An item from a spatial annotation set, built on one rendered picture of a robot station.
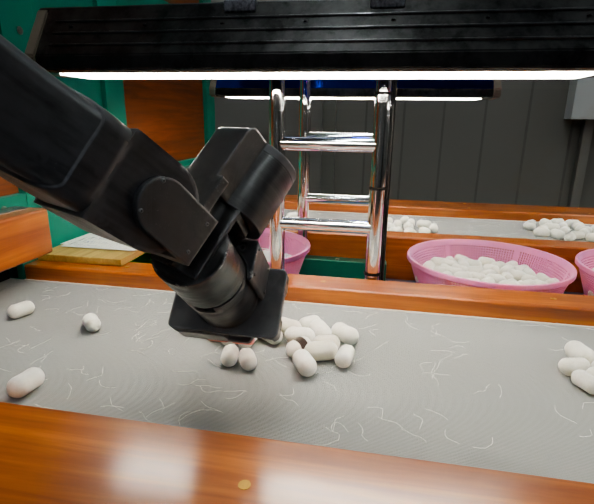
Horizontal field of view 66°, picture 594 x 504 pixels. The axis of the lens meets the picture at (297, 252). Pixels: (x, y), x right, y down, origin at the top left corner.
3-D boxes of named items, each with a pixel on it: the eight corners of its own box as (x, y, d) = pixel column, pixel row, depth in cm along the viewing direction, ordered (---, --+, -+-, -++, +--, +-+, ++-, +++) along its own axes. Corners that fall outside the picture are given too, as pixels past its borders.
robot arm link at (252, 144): (245, 179, 43) (158, 73, 34) (317, 189, 37) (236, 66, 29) (174, 284, 39) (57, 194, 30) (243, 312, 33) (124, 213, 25)
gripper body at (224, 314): (190, 268, 46) (161, 234, 39) (290, 277, 44) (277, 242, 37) (174, 332, 43) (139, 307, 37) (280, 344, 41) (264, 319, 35)
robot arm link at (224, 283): (212, 227, 40) (184, 182, 34) (267, 252, 38) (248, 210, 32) (166, 294, 38) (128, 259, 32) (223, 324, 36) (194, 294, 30)
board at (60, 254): (121, 266, 73) (120, 259, 73) (37, 260, 76) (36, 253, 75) (200, 222, 104) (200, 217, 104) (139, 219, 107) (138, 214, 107)
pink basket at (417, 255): (607, 338, 71) (619, 280, 68) (447, 352, 66) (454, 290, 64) (502, 280, 96) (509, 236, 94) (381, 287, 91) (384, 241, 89)
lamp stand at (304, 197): (385, 282, 94) (402, 45, 82) (289, 275, 97) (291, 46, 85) (385, 256, 112) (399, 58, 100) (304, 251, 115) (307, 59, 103)
